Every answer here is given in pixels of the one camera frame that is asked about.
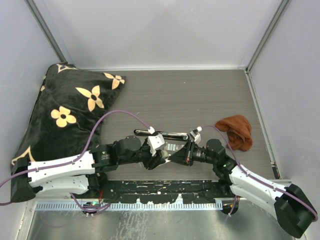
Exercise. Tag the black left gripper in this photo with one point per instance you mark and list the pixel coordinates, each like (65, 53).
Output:
(154, 160)

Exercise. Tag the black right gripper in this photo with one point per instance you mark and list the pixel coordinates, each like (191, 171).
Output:
(185, 155)

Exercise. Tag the red white staple box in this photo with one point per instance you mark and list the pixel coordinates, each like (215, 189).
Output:
(173, 146)

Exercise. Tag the black stapler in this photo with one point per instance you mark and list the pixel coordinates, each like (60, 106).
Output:
(176, 136)

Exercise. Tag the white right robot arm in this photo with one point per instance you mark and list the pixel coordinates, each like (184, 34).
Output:
(287, 204)

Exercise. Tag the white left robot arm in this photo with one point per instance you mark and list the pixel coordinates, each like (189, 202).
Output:
(77, 174)

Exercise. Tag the orange brown cloth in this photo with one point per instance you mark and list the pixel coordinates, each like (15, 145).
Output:
(239, 131)

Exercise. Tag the black floral cushion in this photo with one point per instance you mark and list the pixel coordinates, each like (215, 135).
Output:
(69, 104)

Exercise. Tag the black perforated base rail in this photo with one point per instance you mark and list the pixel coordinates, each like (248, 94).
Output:
(159, 192)

